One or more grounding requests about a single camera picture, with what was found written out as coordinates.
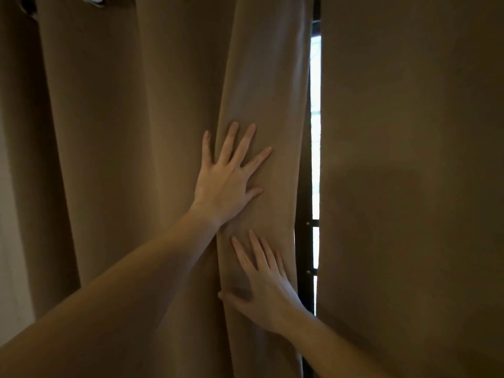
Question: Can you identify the bright window pane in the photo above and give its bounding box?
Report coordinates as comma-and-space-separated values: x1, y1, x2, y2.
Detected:
310, 20, 322, 305

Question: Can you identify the flat brown curtain panel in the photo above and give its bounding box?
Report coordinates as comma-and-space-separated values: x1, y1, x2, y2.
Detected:
316, 0, 504, 378

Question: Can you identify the person's left hand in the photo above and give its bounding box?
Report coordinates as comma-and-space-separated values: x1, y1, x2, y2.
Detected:
192, 121, 273, 229

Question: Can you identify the black window frame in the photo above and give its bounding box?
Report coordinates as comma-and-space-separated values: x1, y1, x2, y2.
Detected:
295, 0, 322, 378

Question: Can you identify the person's right hand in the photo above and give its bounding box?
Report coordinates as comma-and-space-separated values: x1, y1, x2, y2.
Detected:
218, 230, 312, 335

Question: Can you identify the brown curtain panel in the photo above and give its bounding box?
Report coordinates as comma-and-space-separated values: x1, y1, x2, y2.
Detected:
316, 0, 504, 378
0, 0, 314, 378

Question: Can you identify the person's left forearm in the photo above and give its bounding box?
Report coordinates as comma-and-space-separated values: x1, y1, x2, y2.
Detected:
0, 204, 221, 378

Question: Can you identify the person's right forearm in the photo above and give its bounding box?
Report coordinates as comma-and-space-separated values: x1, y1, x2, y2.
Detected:
276, 311, 394, 378

